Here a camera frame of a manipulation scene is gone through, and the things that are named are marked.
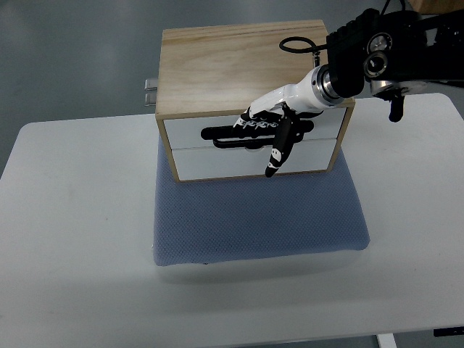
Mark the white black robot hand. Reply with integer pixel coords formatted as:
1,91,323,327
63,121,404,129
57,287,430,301
233,65,341,178

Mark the black drawer handle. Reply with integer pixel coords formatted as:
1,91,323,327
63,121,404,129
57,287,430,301
201,118,315,149

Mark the white drawer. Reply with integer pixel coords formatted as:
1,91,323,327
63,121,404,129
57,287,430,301
164,108,346,149
172,138,336,181

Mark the wooden drawer cabinet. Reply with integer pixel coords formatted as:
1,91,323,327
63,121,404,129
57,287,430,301
154,19,356,183

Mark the blue mesh cushion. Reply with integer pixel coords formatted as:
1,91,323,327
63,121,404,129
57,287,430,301
153,148,370,266

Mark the white table leg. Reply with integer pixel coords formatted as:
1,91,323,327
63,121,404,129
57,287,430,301
376,333,397,348

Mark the black table control panel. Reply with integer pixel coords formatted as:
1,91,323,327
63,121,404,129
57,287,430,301
433,326,464,337

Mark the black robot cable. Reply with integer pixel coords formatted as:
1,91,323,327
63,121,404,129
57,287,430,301
278,37,329,55

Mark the grey metal bracket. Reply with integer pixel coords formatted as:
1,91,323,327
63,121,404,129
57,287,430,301
144,78,158,107

